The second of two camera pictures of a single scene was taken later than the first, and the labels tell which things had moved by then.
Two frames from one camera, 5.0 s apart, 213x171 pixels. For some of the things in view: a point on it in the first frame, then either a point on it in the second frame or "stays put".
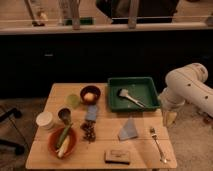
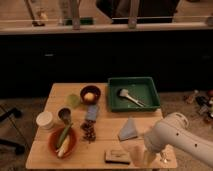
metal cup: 64,114 stays put
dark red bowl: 90,89 stays put
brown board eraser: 121,157 stays put
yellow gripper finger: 168,118 to 148,158
